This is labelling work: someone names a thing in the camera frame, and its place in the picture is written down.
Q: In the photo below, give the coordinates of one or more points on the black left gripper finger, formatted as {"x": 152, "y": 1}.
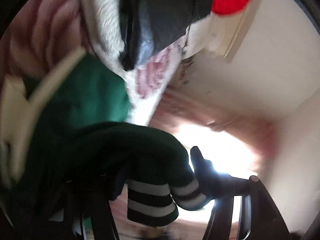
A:
{"x": 259, "y": 216}

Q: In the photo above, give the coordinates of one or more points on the cream bed headboard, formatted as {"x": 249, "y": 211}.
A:
{"x": 237, "y": 26}

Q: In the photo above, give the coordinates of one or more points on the floral plush bed blanket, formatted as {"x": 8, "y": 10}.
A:
{"x": 45, "y": 31}

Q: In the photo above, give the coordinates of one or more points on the green and cream varsity jacket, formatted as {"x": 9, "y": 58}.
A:
{"x": 67, "y": 151}

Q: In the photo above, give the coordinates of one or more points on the black garment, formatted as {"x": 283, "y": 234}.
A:
{"x": 149, "y": 26}

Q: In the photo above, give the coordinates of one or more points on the grey white fleece garment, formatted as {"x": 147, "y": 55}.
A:
{"x": 102, "y": 18}

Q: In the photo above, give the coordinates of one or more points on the pink window curtain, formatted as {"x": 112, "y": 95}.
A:
{"x": 258, "y": 133}

